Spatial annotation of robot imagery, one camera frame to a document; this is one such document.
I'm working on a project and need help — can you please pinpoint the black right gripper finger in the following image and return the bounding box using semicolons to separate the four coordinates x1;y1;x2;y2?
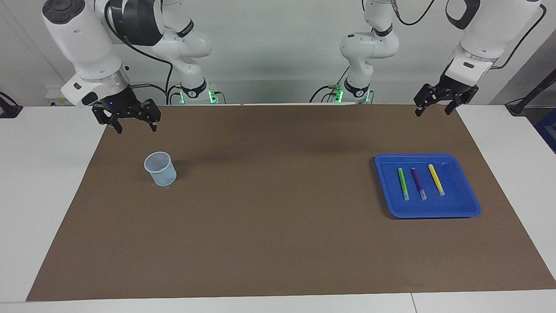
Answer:
92;106;123;134
139;99;162;132

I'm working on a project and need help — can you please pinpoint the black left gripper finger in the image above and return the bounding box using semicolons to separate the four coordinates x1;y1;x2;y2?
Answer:
444;87;479;116
413;84;444;117

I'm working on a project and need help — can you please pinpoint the yellow pen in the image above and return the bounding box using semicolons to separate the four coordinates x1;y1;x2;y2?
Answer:
427;163;446;196

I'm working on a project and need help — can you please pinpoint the purple pen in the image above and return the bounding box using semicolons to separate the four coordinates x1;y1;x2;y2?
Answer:
410;167;427;201

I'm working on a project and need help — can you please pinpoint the green pen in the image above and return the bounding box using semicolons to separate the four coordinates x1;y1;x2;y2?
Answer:
397;167;410;201

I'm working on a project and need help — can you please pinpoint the black pole stand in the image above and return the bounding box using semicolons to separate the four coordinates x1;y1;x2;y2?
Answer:
505;69;556;117

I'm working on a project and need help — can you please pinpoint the translucent pale blue cup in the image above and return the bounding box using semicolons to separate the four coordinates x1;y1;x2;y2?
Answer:
144;151;178;187

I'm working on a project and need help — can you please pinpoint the blue box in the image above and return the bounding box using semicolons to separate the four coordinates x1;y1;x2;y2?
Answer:
533;109;556;154

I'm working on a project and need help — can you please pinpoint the black table clamp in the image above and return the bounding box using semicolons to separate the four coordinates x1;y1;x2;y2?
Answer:
0;92;23;119

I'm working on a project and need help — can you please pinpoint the blue plastic tray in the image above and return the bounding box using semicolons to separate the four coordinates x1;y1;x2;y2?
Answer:
374;153;482;219

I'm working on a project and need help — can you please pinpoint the brown table mat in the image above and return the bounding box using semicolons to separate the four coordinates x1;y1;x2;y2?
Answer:
26;103;556;301

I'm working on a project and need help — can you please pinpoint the black base cable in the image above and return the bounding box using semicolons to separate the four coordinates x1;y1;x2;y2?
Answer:
309;65;351;104
166;84;183;105

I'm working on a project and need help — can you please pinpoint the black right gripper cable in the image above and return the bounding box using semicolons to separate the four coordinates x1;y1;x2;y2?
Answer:
103;0;174;95

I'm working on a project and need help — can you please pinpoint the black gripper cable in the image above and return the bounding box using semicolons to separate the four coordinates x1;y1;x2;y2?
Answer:
103;0;174;95
391;0;547;70

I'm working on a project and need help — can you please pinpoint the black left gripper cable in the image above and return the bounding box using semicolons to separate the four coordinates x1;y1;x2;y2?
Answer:
391;0;547;70

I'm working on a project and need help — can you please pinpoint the white wall power box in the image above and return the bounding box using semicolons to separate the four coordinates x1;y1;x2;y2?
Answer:
45;84;74;107

